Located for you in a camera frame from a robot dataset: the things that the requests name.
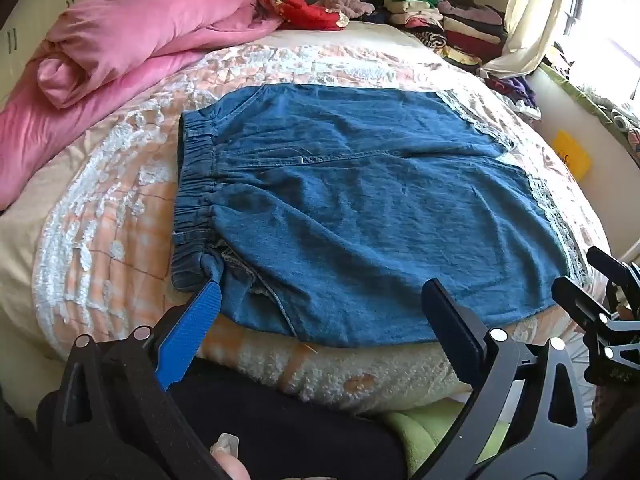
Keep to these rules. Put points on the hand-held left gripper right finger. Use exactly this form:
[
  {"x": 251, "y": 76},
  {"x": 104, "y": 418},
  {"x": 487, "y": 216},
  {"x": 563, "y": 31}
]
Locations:
[{"x": 452, "y": 325}]

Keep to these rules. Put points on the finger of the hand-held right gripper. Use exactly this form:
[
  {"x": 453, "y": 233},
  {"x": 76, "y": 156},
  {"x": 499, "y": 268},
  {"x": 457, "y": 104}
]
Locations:
[
  {"x": 580, "y": 302},
  {"x": 612, "y": 267}
]

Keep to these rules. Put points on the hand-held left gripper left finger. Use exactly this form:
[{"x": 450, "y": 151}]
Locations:
[{"x": 192, "y": 327}]

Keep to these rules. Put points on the blue denim pants lace trim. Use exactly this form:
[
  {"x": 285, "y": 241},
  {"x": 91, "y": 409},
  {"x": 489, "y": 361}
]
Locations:
[{"x": 350, "y": 185}]

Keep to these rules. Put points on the person's black pants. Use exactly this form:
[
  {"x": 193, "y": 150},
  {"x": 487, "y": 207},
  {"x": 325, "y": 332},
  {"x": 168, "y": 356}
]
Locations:
[{"x": 280, "y": 425}]

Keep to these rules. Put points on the person's left hand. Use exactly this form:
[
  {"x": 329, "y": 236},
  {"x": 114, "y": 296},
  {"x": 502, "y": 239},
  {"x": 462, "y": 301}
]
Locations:
[{"x": 232, "y": 465}]

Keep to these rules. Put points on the person's green fleece jacket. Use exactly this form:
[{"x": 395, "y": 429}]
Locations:
[{"x": 425, "y": 435}]

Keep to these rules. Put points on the yellow paper note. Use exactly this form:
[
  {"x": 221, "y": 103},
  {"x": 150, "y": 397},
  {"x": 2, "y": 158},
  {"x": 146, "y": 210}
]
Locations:
[{"x": 572, "y": 152}]

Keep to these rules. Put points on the peach floral bed blanket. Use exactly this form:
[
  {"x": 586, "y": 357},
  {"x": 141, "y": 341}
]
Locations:
[{"x": 115, "y": 210}]

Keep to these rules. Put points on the green window sill cover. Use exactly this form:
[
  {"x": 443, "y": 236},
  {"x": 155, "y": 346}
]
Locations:
[{"x": 585, "y": 97}]

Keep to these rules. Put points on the cream bed sheet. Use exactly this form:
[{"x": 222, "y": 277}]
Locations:
[{"x": 17, "y": 270}]

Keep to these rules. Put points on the purple clothes heap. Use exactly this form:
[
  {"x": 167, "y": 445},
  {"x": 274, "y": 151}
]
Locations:
[{"x": 515, "y": 90}]

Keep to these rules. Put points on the window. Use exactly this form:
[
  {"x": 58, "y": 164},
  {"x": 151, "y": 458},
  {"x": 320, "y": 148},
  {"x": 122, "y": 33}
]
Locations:
[{"x": 615, "y": 25}]

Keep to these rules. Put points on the cream curtain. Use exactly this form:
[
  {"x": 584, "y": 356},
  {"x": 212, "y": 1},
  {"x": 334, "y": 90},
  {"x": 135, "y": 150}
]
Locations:
[{"x": 535, "y": 10}]

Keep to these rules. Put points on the stack of folded clothes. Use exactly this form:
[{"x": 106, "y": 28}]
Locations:
[{"x": 465, "y": 30}]

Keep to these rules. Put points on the pink duvet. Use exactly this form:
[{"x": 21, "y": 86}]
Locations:
[{"x": 125, "y": 45}]

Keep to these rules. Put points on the red cloth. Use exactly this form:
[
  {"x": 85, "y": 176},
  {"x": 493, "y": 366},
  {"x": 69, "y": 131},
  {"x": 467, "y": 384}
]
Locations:
[{"x": 310, "y": 12}]

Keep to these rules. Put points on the mauve fluffy cloth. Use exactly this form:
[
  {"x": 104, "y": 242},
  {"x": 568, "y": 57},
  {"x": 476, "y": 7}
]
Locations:
[{"x": 345, "y": 2}]

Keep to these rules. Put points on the cream wardrobe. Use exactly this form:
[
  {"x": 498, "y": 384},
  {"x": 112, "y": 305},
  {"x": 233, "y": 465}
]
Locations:
[{"x": 30, "y": 15}]

